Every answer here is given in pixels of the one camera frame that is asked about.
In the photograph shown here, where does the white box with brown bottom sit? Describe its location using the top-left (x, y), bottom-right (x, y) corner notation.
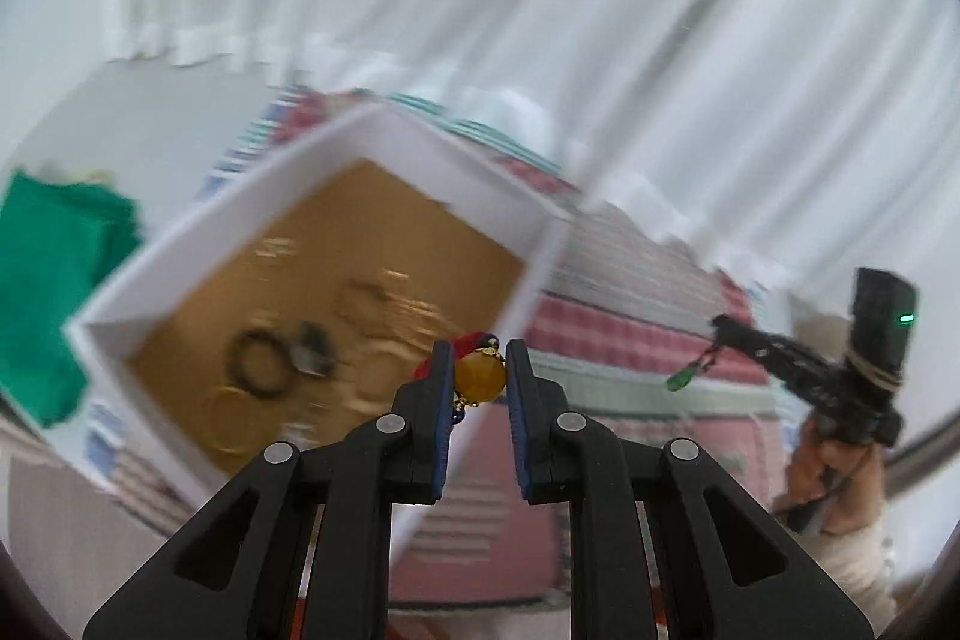
top-left (64, 104), bottom-right (575, 555)

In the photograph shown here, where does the green pendant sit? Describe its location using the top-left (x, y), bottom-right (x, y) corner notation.
top-left (666, 340), bottom-right (722, 393)

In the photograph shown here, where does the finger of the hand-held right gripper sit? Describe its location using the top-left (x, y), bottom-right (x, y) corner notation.
top-left (711, 314), bottom-right (852, 405)

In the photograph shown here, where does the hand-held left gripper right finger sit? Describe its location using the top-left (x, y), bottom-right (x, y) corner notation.
top-left (506, 338), bottom-right (875, 640)

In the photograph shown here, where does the yellow bangle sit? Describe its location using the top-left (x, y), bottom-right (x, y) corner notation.
top-left (206, 385), bottom-right (263, 457)

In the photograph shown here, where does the black cable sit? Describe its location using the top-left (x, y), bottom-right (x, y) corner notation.
top-left (776, 441), bottom-right (878, 532)

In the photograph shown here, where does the red checked blanket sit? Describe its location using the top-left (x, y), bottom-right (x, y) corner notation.
top-left (82, 89), bottom-right (797, 611)

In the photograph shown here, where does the amber bead red cord pendant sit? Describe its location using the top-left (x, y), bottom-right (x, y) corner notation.
top-left (415, 331), bottom-right (508, 416)

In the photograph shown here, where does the green cloth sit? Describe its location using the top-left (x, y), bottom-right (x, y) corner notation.
top-left (0, 169), bottom-right (143, 429)

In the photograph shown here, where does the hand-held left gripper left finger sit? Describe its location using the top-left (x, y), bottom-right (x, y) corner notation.
top-left (82, 340), bottom-right (455, 640)

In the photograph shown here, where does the person's right hand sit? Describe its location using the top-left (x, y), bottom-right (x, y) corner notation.
top-left (784, 413), bottom-right (887, 536)

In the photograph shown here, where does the person's right forearm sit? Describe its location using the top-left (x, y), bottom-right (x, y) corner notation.
top-left (814, 520), bottom-right (905, 626)

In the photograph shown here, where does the black and grey trinket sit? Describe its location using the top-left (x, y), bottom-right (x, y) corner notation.
top-left (291, 321), bottom-right (338, 378)

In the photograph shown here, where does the beige bead bracelet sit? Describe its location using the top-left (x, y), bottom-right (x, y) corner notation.
top-left (349, 291), bottom-right (466, 390)

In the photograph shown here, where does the black bead bracelet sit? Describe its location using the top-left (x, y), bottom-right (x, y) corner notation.
top-left (227, 329), bottom-right (295, 399)

